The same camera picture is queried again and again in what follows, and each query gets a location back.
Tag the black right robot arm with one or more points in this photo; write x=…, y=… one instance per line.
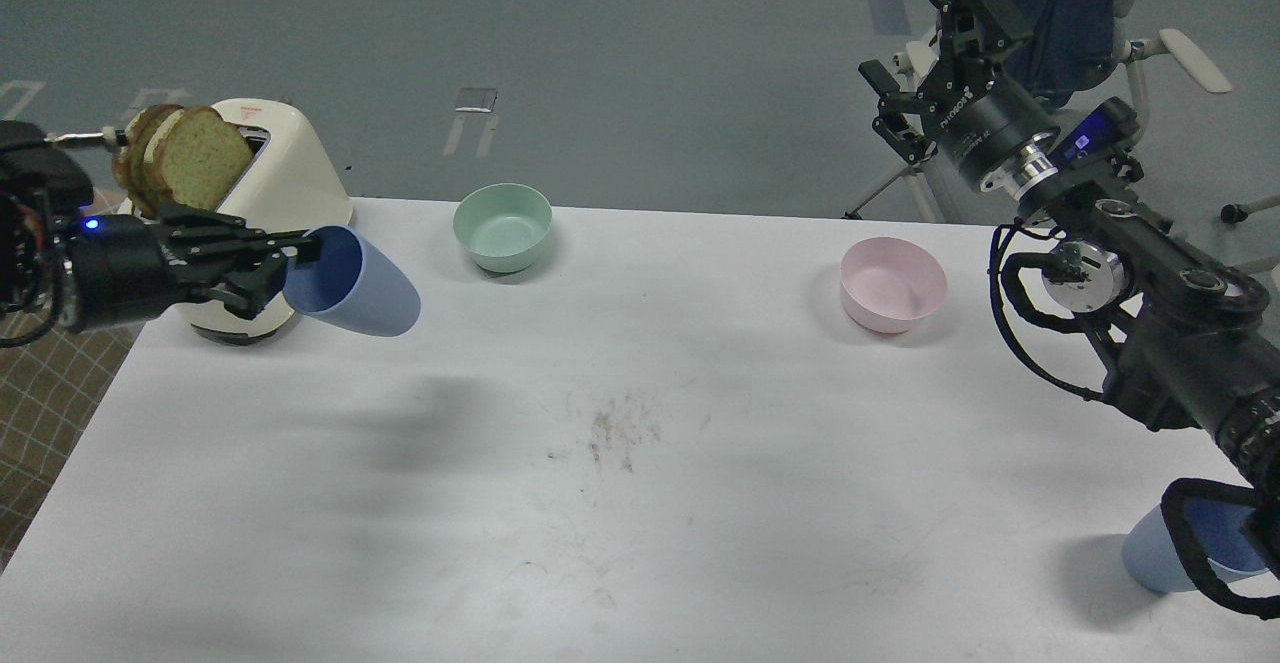
x=1177, y=332

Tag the cream toaster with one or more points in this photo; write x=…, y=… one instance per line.
x=290, y=185

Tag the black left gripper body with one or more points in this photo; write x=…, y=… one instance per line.
x=117, y=272

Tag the dark blue jacket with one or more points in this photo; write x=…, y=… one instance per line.
x=1072, y=49

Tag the front bread slice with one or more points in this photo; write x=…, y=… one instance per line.
x=194, y=159

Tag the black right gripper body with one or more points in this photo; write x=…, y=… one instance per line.
x=991, y=130

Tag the beige checkered cloth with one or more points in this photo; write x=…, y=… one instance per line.
x=49, y=391

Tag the green bowl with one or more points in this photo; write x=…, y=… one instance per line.
x=505, y=227

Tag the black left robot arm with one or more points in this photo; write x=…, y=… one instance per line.
x=42, y=187

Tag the pink bowl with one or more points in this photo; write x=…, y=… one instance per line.
x=889, y=285

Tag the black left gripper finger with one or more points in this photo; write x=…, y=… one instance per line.
x=244, y=293
x=203, y=237

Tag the bread slice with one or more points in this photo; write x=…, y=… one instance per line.
x=127, y=163
x=194, y=159

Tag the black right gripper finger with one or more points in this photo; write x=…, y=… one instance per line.
x=983, y=30
x=894, y=109

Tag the back bread slice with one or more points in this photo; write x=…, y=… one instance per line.
x=127, y=163

